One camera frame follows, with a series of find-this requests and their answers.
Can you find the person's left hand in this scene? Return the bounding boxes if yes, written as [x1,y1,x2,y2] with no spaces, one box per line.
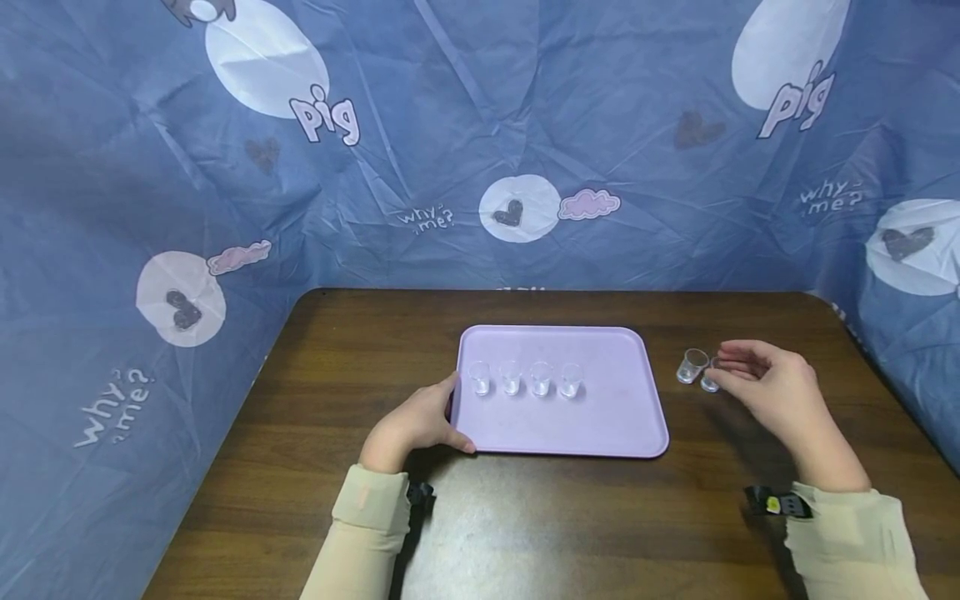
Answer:
[358,372,478,475]

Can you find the person's right forearm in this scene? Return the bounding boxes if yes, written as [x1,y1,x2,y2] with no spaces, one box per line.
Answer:
[782,433,932,600]

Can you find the lilac plastic tray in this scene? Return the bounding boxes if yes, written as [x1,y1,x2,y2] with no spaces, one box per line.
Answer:
[448,324,671,460]

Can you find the person's right hand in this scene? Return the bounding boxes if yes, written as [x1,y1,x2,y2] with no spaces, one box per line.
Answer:
[716,338,856,464]

